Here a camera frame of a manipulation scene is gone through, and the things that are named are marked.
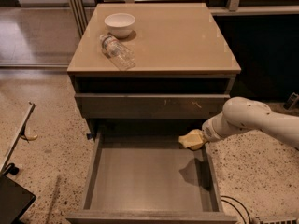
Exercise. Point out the yellow sponge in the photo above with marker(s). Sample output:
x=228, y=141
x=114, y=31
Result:
x=194, y=147

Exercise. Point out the grey drawer cabinet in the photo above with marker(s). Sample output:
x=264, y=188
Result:
x=178, y=48

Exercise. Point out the black box at corner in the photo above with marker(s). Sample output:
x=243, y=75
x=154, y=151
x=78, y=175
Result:
x=14, y=200

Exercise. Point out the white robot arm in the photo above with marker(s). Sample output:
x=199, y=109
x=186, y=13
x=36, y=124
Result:
x=240, y=115

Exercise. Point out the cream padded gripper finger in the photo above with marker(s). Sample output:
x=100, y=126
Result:
x=192, y=138

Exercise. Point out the white ribbed floor device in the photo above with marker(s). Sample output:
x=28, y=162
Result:
x=275, y=220

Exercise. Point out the white ceramic bowl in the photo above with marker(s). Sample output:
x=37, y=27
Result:
x=120, y=24

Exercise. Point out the clear plastic water bottle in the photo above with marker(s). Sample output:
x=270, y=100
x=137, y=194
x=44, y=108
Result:
x=122, y=57

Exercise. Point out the small dark floor object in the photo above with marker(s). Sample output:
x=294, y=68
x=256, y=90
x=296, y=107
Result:
x=292, y=101

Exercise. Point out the metal stand with hook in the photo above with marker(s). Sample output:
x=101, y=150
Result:
x=20, y=133

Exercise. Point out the closed grey upper drawer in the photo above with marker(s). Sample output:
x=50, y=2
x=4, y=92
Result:
x=149, y=106

